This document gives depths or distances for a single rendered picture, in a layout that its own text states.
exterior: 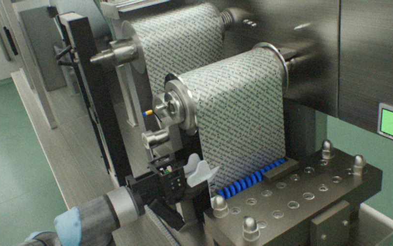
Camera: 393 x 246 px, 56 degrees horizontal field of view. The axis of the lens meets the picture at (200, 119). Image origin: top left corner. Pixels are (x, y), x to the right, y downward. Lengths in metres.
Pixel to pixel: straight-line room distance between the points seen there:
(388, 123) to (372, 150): 2.11
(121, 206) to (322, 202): 0.42
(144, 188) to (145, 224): 0.30
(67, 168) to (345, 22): 1.05
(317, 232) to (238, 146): 0.25
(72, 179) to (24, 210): 1.70
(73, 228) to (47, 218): 2.09
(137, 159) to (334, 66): 0.76
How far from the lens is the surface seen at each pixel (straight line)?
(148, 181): 0.77
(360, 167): 0.93
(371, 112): 0.86
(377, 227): 1.01
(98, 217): 0.75
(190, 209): 0.99
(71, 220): 0.76
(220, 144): 0.84
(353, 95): 0.88
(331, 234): 0.88
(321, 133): 1.29
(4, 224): 2.99
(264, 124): 0.90
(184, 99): 0.77
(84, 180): 1.32
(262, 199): 0.86
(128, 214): 0.76
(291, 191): 0.88
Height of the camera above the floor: 1.58
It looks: 27 degrees down
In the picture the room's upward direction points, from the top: 10 degrees counter-clockwise
